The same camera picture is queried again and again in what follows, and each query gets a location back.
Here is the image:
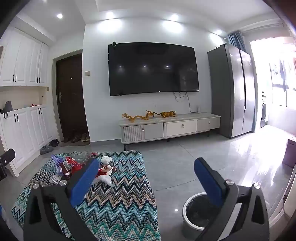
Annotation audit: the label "clear bag with red handle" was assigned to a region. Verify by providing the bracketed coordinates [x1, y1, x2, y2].
[73, 151, 97, 163]

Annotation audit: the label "red snack packet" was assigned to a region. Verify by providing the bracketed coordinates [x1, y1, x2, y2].
[62, 156, 85, 176]

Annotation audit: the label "brown box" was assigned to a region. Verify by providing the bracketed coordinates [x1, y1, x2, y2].
[282, 137, 296, 168]

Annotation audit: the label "white washing machine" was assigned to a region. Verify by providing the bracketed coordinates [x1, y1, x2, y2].
[259, 91, 270, 128]

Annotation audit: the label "dark brown entrance door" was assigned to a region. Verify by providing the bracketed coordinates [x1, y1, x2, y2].
[55, 53, 91, 143]

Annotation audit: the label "small white tissue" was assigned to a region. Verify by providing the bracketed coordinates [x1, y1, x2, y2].
[49, 174, 62, 185]

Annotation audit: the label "white thin plastic bag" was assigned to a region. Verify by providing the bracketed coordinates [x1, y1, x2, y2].
[91, 174, 114, 187]

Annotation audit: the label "white wall cabinet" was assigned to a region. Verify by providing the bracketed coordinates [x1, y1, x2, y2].
[0, 25, 50, 87]

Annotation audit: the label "purple wrapper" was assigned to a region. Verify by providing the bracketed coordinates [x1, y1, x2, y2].
[50, 154, 63, 174]

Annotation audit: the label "grey white trash bin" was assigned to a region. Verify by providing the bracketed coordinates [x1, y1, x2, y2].
[182, 192, 222, 237]

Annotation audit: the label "white television cabinet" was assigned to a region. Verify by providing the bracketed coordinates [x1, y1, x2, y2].
[119, 113, 221, 151]

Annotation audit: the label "golden dragon figurine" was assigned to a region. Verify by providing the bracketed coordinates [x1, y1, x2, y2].
[122, 110, 160, 122]

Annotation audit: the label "black handbag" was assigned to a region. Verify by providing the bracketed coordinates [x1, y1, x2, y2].
[0, 101, 13, 120]

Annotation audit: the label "black television cable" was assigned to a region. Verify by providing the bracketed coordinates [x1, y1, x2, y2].
[173, 91, 199, 113]

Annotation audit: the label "red clear wrapper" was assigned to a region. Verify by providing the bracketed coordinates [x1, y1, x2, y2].
[96, 165, 114, 178]

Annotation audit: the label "white shoe cabinet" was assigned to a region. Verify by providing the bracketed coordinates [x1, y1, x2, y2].
[0, 104, 60, 178]

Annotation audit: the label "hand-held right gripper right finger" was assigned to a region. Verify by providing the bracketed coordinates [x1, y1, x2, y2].
[194, 158, 270, 241]

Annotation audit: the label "zigzag knit blanket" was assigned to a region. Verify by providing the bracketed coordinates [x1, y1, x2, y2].
[11, 151, 162, 241]

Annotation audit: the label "black wall television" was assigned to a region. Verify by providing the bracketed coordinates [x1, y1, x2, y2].
[108, 42, 200, 97]

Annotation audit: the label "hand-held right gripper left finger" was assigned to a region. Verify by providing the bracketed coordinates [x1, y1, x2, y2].
[23, 158, 100, 241]

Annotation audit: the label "blue curtain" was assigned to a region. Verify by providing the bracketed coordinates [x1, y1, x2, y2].
[227, 31, 244, 50]

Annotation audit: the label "hanging clothes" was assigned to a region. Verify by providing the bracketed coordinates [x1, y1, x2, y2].
[269, 57, 296, 92]

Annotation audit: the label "grey double-door refrigerator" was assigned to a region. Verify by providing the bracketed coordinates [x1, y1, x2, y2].
[207, 43, 255, 139]

